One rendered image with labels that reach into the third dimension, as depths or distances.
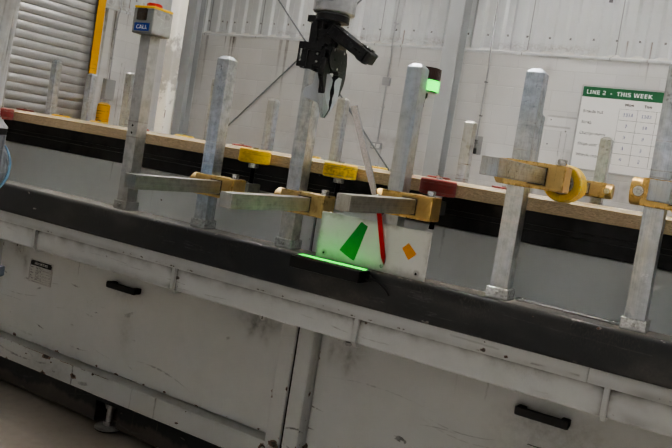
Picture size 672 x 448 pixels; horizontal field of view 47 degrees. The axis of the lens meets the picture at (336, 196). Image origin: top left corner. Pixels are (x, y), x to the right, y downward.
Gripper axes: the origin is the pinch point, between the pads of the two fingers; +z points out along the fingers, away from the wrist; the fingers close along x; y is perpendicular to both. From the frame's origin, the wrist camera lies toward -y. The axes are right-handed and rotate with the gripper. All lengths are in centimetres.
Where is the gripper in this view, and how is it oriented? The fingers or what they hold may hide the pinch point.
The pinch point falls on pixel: (326, 112)
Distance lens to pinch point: 162.9
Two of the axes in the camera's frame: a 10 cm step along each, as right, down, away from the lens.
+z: -1.6, 9.9, 0.5
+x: -5.0, -0.3, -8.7
